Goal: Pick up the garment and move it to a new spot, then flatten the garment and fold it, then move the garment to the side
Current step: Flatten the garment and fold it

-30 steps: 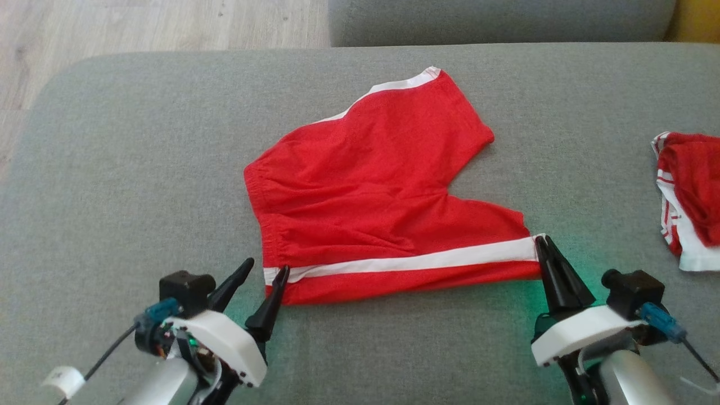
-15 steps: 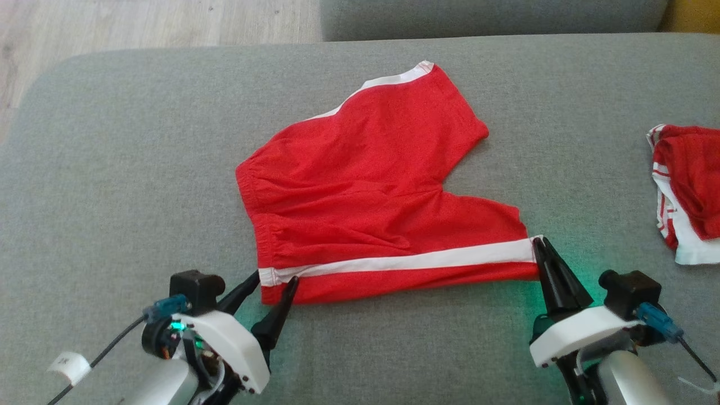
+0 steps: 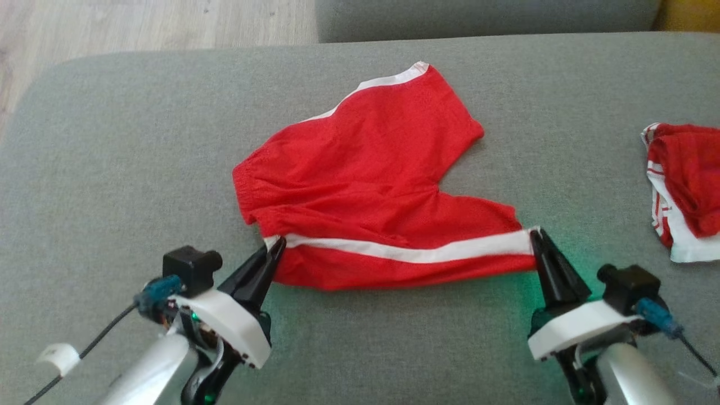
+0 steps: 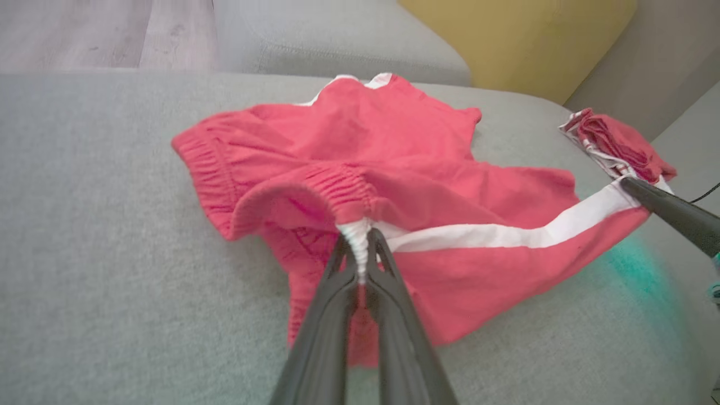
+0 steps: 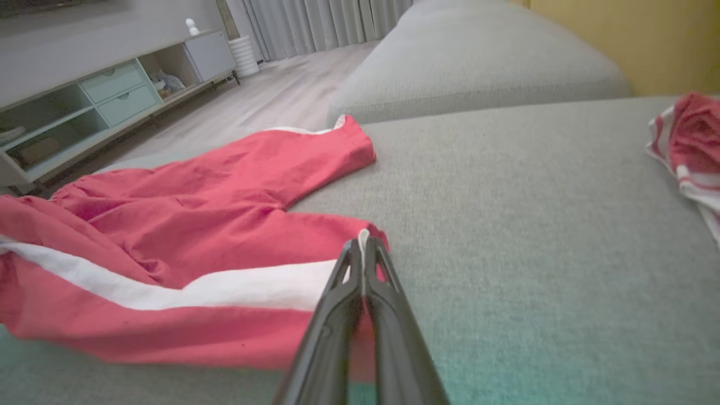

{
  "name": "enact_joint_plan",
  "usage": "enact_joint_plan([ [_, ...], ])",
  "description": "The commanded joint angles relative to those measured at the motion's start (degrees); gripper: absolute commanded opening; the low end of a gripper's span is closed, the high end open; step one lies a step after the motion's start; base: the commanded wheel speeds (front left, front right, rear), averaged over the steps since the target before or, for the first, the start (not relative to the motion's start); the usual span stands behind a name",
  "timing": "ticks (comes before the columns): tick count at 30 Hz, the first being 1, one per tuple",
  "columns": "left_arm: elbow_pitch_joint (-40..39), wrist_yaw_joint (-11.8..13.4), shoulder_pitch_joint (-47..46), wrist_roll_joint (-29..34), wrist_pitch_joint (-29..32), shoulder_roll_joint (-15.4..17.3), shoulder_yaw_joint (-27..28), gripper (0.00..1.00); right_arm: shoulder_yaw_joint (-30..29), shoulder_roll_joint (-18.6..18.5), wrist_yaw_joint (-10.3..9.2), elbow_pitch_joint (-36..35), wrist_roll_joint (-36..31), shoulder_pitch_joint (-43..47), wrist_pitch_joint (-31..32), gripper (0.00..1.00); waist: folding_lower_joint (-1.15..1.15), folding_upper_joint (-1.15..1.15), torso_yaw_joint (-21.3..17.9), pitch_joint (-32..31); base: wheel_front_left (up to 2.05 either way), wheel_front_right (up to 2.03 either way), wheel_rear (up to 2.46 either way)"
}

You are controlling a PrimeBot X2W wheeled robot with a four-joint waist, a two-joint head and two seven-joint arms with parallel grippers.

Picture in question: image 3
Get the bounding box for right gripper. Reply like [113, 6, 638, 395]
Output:
[527, 228, 643, 362]

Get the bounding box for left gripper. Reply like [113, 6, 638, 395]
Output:
[173, 236, 287, 370]

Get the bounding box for red shorts with white stripe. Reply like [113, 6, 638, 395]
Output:
[232, 61, 542, 293]

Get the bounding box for red shirt with white sleeves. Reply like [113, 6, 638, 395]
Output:
[641, 122, 720, 264]

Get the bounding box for grey fabric sofa seat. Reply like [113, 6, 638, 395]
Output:
[0, 31, 720, 405]

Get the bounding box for grey sofa backrest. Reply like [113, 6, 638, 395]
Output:
[314, 0, 665, 44]

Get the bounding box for yellow upholstered furniture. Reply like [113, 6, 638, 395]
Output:
[652, 0, 720, 33]

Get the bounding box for right cable with blue plug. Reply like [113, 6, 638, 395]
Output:
[634, 298, 720, 379]

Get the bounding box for white cable clip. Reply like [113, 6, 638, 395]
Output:
[36, 343, 81, 378]

